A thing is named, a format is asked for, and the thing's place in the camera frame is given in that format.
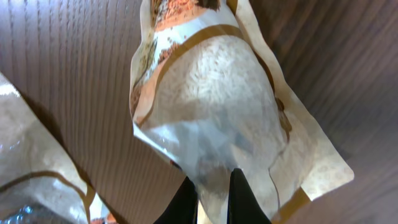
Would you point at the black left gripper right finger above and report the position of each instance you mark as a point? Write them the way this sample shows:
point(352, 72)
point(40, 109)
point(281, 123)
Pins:
point(243, 207)

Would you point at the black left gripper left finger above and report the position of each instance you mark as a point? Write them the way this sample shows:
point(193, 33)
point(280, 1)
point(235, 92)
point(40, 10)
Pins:
point(183, 208)

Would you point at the beige snack pouch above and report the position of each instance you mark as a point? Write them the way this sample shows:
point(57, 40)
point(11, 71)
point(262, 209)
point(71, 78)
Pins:
point(208, 94)
point(39, 181)

